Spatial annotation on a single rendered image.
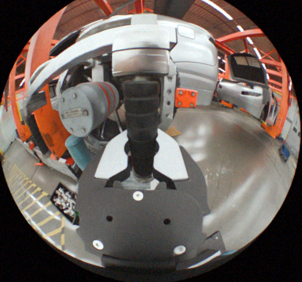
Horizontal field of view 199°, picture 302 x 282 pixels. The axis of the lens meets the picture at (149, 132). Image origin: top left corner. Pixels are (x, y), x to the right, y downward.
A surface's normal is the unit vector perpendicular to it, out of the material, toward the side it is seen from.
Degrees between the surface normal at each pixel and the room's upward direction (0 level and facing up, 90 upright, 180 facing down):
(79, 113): 90
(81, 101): 90
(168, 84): 90
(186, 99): 90
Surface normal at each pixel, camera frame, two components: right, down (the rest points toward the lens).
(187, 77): 0.03, 0.52
